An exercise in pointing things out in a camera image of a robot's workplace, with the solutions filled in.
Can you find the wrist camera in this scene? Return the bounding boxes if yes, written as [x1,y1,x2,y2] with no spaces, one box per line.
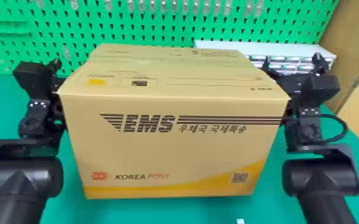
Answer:
[12,61,56,100]
[304,74,341,109]

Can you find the white drawer cabinet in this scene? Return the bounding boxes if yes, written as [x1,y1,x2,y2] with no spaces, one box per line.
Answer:
[194,39,338,76]

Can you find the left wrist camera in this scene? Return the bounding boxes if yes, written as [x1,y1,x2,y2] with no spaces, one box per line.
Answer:
[12,61,56,100]

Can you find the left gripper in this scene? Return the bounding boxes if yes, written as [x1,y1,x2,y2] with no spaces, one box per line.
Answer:
[48,57,67,111]

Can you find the black cable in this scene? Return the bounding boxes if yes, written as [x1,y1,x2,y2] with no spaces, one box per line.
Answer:
[316,113,349,145]

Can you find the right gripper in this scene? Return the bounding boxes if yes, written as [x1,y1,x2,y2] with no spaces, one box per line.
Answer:
[261,52,330,108]

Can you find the cardboard box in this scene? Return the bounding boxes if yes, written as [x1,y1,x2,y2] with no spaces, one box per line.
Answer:
[57,43,291,200]

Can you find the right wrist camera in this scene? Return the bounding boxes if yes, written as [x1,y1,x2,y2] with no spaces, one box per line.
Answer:
[304,74,341,109]

